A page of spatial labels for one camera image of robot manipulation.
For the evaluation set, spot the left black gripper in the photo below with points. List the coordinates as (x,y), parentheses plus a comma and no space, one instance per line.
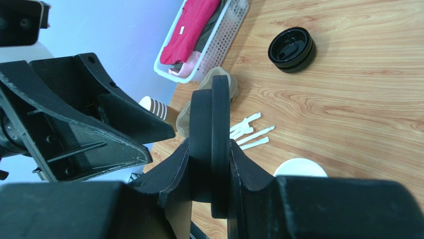
(66,144)

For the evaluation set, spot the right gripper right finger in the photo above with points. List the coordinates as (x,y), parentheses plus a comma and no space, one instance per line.
(252,199)

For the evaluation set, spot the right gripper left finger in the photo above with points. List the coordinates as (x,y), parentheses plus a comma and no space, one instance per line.
(165,197)

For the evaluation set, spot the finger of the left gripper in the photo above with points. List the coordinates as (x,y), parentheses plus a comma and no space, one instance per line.
(82,82)

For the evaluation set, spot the single brown paper cup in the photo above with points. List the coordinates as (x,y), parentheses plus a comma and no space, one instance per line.
(300,167)

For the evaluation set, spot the single black cup lid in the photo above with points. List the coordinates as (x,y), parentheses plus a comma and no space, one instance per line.
(209,146)

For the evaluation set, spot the stack of paper cups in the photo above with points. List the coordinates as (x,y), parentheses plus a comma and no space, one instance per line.
(161,110)

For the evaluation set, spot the stack of black lids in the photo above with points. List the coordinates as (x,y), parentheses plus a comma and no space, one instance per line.
(293,50)

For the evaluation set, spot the white wrapped straw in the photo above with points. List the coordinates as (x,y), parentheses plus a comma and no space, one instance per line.
(245,122)
(240,132)
(255,135)
(256,143)

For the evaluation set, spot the magenta folded cloth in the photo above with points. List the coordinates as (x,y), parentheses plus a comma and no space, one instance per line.
(194,17)

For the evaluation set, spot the white plastic basket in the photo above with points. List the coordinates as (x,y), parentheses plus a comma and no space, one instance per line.
(217,45)

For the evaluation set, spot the grey folded cloth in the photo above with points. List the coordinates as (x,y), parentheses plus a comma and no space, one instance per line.
(207,30)

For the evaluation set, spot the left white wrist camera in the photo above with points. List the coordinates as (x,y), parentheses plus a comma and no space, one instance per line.
(21,21)

